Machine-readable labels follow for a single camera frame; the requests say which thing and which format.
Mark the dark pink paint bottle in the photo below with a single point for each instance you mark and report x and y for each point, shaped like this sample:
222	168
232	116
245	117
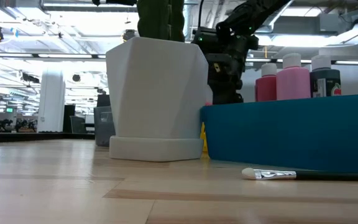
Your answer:
266	87

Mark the teal tray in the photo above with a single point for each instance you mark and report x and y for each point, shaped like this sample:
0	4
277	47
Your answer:
291	133

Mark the thin white-tipped paintbrush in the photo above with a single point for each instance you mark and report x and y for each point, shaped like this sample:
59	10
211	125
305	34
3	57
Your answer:
272	174

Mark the white pillar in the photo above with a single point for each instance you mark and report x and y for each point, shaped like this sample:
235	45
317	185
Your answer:
51	102

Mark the yellow plastic basket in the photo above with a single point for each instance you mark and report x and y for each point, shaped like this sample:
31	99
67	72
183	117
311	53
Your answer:
204	140

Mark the grey translucent plastic basket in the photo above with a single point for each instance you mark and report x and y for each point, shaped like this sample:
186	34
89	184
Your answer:
102	133

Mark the black aluminium table frame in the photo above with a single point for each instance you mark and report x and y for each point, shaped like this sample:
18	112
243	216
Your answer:
42	137

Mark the white hexagonal plant pot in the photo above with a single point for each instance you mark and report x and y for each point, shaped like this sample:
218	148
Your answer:
157	93

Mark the green cactus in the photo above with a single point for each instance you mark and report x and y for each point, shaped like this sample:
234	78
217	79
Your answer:
157	18

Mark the dark green paint bottle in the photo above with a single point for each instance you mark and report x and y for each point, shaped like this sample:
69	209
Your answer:
325	77

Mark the light pink paint bottle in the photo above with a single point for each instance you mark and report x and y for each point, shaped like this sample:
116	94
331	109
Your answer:
292	84

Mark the green exit sign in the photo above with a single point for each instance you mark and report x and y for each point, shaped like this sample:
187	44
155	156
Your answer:
10	109

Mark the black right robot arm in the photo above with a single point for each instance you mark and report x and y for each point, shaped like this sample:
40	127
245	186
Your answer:
250	15

